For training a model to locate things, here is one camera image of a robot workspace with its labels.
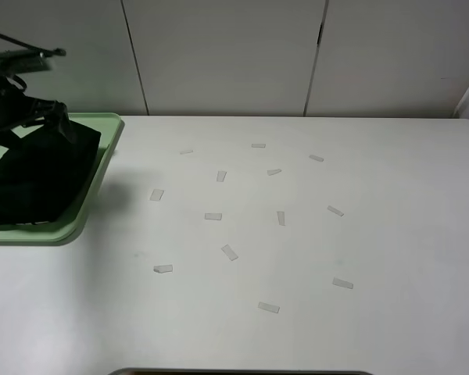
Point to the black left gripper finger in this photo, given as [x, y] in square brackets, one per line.
[64, 125]

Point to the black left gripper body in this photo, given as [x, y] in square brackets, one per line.
[20, 110]

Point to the black short sleeve t-shirt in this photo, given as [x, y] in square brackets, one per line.
[42, 176]

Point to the light green plastic tray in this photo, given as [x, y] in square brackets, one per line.
[72, 221]

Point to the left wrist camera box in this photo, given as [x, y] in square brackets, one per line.
[23, 61]

